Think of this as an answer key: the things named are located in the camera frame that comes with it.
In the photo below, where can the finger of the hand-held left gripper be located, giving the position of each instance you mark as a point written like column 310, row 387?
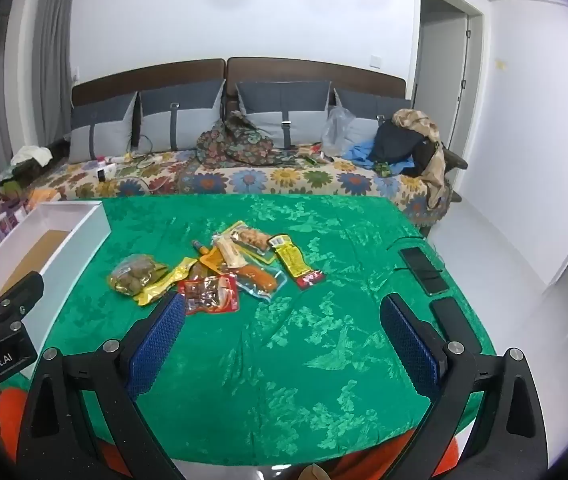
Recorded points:
column 21, row 291

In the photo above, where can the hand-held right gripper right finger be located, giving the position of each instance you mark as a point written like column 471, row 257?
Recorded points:
column 409, row 345

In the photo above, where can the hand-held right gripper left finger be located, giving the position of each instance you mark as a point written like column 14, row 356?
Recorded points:
column 158, row 345

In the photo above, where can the yellow snack packet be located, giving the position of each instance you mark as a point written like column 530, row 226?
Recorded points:
column 156, row 287

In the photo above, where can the red snack packet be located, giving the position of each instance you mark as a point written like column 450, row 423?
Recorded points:
column 208, row 295

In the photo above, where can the meatball snack packet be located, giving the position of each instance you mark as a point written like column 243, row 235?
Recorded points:
column 131, row 272

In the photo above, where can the white cardboard box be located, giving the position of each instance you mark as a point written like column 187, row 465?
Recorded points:
column 63, row 215

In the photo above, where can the small orange sausage stick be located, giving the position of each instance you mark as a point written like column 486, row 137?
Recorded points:
column 198, row 246

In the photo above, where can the beige sausage stick packet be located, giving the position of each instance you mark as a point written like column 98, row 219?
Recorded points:
column 229, row 255

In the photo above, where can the orange chicken leg packet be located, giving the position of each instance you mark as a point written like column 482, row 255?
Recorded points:
column 259, row 277

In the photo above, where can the yellow-edged clear snack packet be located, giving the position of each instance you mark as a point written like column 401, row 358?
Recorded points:
column 250, row 235

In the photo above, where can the long yellow red-ended packet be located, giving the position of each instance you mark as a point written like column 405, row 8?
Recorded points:
column 291, row 257

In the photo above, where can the black smartphone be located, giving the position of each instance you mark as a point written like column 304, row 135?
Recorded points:
column 456, row 317
column 424, row 270

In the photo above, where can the dark green cloth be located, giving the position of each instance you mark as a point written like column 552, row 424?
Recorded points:
column 18, row 180

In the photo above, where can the green patterned tablecloth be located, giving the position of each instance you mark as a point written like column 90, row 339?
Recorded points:
column 284, row 360

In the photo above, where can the white crumpled cloth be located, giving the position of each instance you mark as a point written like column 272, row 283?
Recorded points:
column 31, row 154

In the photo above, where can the white bottle with red cap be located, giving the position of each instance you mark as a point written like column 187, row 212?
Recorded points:
column 106, row 161

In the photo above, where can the green patterned cloth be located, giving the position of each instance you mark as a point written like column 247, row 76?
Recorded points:
column 383, row 169

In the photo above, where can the pile of clothes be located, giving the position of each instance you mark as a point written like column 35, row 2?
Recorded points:
column 436, row 165

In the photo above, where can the dark wooden chair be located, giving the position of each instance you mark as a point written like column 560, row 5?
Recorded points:
column 456, row 160

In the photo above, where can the floral bedsheet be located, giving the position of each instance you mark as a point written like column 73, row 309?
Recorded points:
column 264, row 180

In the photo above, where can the blue cloth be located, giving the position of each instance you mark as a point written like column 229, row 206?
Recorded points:
column 359, row 152

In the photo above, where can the black bag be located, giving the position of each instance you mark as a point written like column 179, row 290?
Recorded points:
column 399, row 145

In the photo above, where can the floral fabric bag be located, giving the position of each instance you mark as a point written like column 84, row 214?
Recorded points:
column 234, row 147

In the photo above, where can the small colourful items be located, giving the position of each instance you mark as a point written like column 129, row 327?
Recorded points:
column 314, row 156

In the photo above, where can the clear plastic bag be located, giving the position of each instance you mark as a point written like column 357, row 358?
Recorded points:
column 339, row 130

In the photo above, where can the grey curtain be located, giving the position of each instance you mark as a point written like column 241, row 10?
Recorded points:
column 38, row 60

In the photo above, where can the white door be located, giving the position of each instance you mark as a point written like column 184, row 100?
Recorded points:
column 441, row 85

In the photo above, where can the white wall switch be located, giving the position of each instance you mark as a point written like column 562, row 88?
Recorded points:
column 375, row 60

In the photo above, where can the yellow wall sticker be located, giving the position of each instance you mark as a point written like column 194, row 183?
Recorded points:
column 500, row 63

